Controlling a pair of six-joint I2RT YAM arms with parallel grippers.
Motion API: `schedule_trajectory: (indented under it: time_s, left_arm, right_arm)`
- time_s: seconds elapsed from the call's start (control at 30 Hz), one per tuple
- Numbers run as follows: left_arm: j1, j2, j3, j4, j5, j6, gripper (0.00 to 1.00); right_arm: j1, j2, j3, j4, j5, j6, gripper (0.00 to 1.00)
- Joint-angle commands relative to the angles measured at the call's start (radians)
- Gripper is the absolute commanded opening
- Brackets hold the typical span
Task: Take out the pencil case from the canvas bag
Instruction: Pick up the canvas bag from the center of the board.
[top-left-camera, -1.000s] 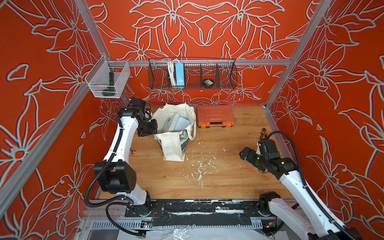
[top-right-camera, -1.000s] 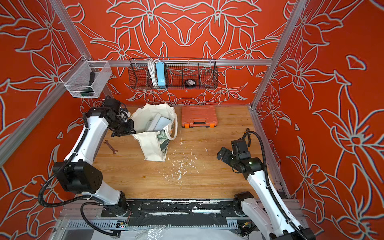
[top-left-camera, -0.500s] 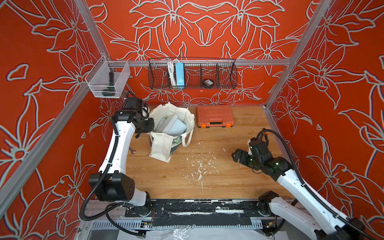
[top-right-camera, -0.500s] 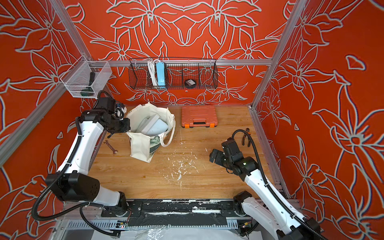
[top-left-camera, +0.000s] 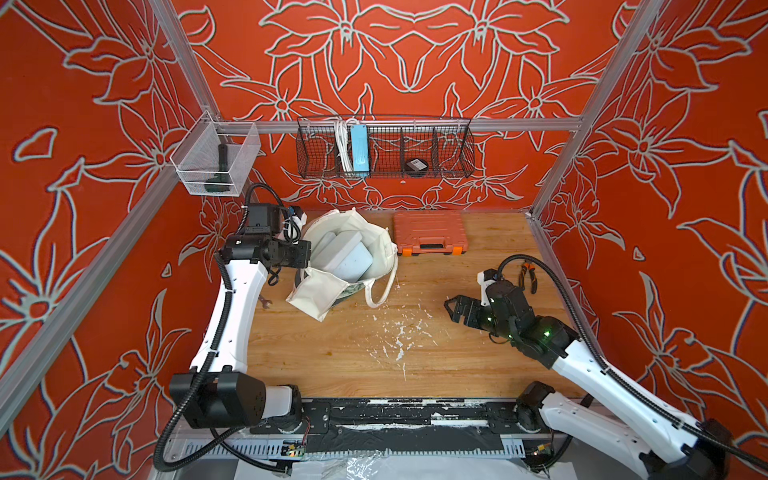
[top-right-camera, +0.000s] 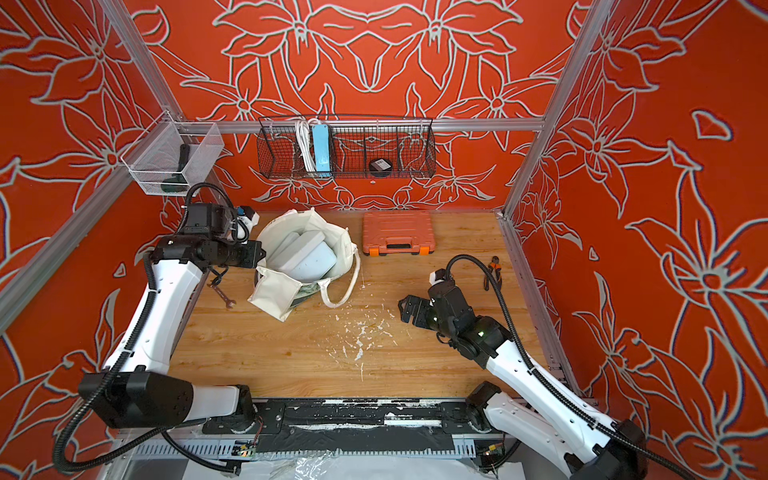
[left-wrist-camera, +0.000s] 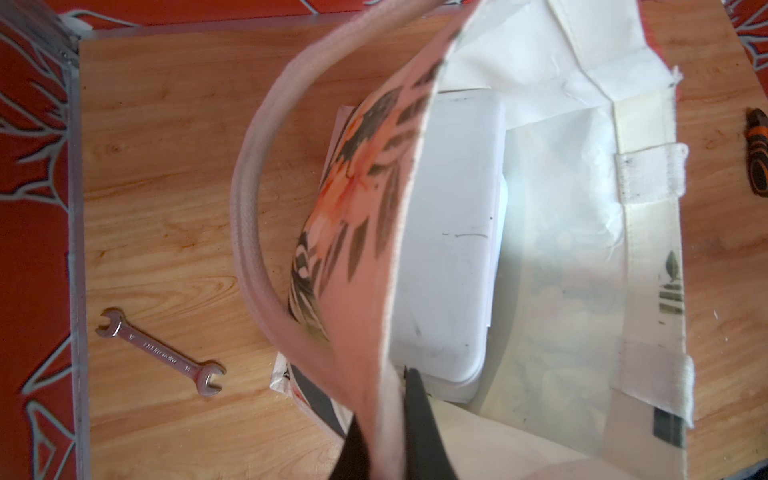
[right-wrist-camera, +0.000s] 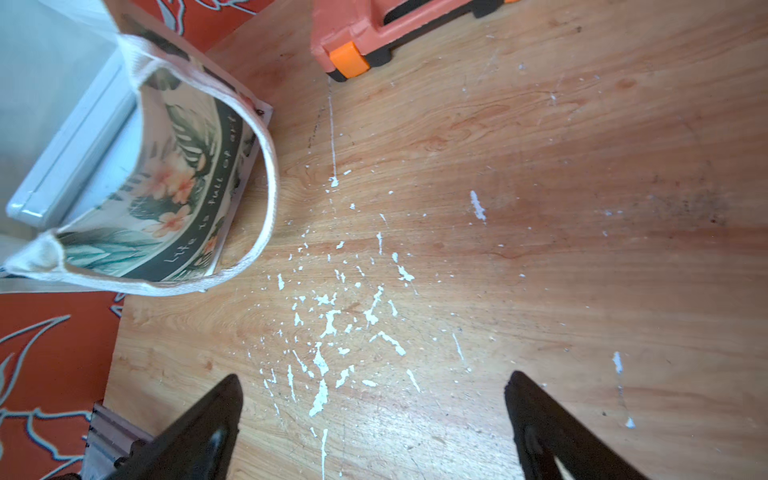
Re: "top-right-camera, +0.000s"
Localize white canvas tote bag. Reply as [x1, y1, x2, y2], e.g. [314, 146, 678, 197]
[249, 209, 361, 321]

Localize grey pencil case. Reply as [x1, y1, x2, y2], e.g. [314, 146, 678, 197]
[287, 241, 337, 283]
[267, 231, 325, 273]
[267, 232, 300, 260]

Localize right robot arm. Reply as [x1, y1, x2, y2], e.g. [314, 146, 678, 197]
[398, 254, 693, 479]

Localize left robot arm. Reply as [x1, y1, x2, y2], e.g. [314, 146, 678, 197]
[52, 182, 265, 476]

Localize orange plastic tool case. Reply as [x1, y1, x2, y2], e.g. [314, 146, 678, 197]
[362, 210, 437, 257]

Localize metal wrench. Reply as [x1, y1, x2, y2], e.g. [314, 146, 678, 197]
[209, 282, 236, 310]

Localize orange black pliers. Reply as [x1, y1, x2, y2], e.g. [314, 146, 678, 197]
[483, 256, 503, 291]

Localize dark green flashlight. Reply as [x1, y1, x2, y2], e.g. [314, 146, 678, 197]
[161, 143, 191, 193]

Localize light blue box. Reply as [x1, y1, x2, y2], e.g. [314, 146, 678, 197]
[312, 123, 331, 177]

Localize small black round device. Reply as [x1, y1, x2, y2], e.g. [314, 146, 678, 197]
[368, 158, 393, 178]

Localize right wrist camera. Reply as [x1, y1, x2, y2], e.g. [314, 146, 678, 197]
[429, 268, 451, 286]

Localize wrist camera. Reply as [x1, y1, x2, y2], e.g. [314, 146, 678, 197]
[429, 268, 451, 286]
[232, 206, 260, 243]

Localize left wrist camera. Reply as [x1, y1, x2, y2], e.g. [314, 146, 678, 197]
[232, 206, 260, 243]

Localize clear acrylic wall box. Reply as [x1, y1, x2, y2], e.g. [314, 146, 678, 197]
[120, 112, 224, 196]

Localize white coiled cable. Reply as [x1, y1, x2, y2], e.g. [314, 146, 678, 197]
[295, 118, 316, 175]

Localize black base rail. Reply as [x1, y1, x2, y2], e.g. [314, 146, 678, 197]
[202, 398, 510, 459]

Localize black wire wall basket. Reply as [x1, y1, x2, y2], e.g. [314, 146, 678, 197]
[256, 115, 437, 180]

